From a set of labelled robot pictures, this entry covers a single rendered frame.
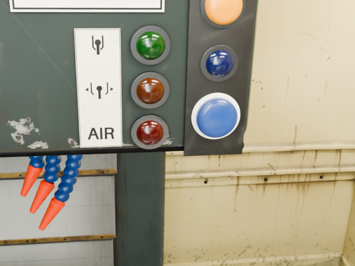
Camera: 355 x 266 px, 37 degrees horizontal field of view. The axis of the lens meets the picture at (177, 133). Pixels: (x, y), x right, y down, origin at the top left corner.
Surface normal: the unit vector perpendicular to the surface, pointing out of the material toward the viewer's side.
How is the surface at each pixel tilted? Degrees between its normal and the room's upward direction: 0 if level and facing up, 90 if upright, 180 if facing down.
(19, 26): 90
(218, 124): 93
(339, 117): 90
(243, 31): 90
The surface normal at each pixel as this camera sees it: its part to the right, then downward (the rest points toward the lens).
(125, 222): 0.14, 0.40
